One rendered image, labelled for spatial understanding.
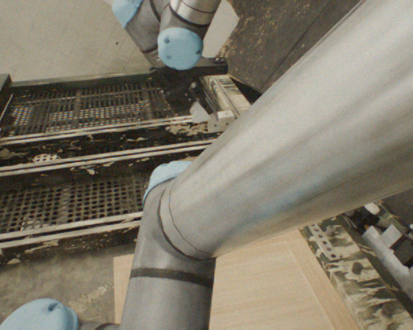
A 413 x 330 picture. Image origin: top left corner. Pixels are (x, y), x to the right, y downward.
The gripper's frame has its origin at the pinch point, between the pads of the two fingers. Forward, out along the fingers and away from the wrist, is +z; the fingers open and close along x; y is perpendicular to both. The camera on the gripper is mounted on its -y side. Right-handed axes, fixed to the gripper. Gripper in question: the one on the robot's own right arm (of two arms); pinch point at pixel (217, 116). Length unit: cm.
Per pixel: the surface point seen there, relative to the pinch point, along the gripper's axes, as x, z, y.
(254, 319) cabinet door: 36, 33, 14
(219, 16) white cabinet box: -347, 120, -4
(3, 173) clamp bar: -32, -1, 82
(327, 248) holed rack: 19.4, 43.8, -8.7
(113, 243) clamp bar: 5, 19, 47
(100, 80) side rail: -126, 25, 68
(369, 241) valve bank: 16, 54, -20
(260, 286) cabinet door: 26.6, 36.4, 10.9
